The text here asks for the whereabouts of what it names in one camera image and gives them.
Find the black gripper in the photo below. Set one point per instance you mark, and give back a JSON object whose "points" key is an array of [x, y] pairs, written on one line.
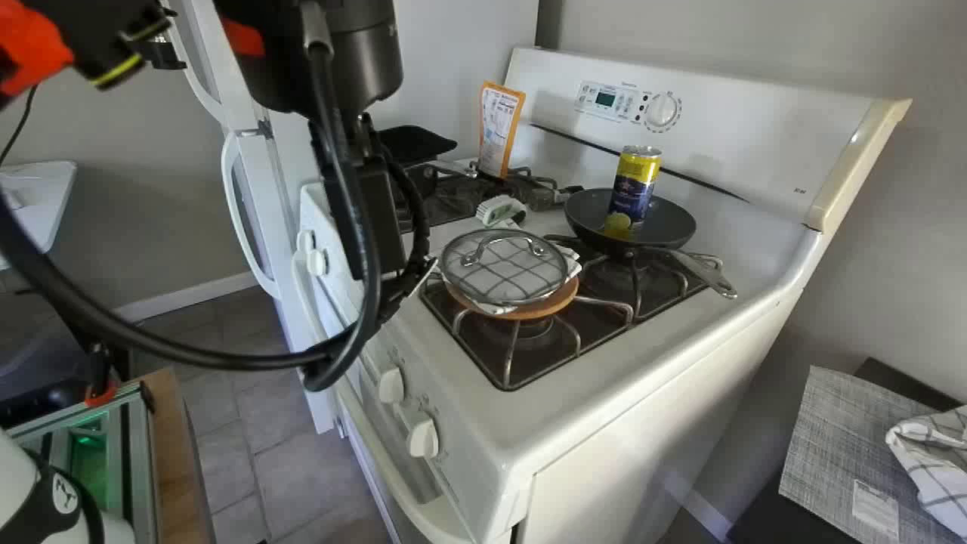
{"points": [[368, 49]]}

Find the round glass pot lid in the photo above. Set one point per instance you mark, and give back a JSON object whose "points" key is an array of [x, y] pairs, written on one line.
{"points": [[504, 274]]}

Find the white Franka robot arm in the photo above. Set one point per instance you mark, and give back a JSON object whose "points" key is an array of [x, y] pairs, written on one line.
{"points": [[31, 502]]}

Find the black cooking pot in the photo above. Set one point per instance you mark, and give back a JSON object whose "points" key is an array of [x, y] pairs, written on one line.
{"points": [[424, 144]]}

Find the black burner grate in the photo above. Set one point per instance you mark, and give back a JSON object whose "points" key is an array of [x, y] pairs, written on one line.
{"points": [[546, 352], [450, 197]]}

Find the white stove knob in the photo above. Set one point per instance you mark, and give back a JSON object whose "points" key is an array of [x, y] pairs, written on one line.
{"points": [[316, 260], [390, 384], [307, 240], [424, 435]]}

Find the white plastic utensil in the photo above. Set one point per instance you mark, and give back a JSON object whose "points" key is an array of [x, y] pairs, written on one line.
{"points": [[501, 209]]}

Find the round wooden trivet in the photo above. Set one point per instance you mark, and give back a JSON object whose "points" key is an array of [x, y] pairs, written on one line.
{"points": [[532, 307]]}

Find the white checkered dish cloth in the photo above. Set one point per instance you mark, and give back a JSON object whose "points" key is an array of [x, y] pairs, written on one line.
{"points": [[577, 262]]}

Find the yellow and blue can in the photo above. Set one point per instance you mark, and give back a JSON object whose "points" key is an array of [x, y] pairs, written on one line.
{"points": [[635, 184]]}

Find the black frying pan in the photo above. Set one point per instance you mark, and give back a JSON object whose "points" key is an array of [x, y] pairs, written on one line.
{"points": [[665, 226]]}

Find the white gas stove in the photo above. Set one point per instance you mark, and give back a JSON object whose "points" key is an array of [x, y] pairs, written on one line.
{"points": [[646, 404]]}

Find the wooden board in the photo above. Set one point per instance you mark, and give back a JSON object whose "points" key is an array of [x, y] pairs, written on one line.
{"points": [[177, 464]]}

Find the orange clamp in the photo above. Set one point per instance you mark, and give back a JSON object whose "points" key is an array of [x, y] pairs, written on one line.
{"points": [[102, 393]]}

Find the white table with black legs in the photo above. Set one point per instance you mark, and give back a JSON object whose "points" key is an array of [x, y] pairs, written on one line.
{"points": [[36, 201]]}

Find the grey grid patterned mat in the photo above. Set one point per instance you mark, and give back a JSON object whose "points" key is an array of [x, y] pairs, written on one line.
{"points": [[837, 455]]}

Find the dark side table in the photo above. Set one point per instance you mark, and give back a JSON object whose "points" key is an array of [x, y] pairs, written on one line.
{"points": [[896, 377]]}

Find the crumpled checkered towel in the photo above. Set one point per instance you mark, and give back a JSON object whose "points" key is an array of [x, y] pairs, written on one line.
{"points": [[938, 455]]}

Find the aluminium frame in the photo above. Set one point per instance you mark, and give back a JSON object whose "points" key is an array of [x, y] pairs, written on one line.
{"points": [[137, 471]]}

